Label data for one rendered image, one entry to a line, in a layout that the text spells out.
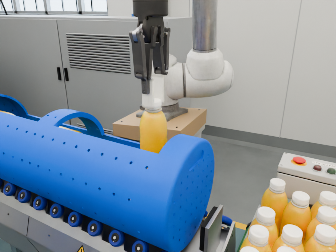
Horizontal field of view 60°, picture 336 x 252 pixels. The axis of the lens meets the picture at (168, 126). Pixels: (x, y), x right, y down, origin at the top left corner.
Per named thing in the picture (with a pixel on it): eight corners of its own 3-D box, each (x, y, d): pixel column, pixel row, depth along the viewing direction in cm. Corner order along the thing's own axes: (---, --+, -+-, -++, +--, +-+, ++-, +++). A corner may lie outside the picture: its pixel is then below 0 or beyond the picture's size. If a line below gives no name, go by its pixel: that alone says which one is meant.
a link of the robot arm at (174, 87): (146, 99, 142) (142, 53, 135) (183, 97, 141) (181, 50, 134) (142, 108, 126) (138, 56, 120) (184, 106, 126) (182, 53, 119)
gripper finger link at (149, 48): (158, 27, 62) (154, 26, 60) (154, 80, 64) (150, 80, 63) (143, 27, 63) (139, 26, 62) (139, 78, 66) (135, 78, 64)
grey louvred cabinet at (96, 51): (40, 129, 394) (20, 14, 340) (188, 162, 308) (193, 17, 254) (4, 145, 349) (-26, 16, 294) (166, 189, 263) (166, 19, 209)
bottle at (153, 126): (164, 180, 73) (165, 110, 66) (137, 177, 74) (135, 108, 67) (169, 166, 79) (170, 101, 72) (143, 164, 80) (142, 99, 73)
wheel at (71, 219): (74, 209, 86) (70, 208, 84) (86, 213, 84) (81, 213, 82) (69, 224, 85) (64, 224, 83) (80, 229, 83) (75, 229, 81)
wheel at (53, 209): (57, 201, 89) (52, 200, 87) (67, 205, 87) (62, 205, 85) (51, 215, 88) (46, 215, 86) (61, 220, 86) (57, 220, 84)
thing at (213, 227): (212, 239, 81) (214, 202, 76) (220, 243, 80) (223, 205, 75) (197, 265, 73) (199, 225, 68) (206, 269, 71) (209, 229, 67)
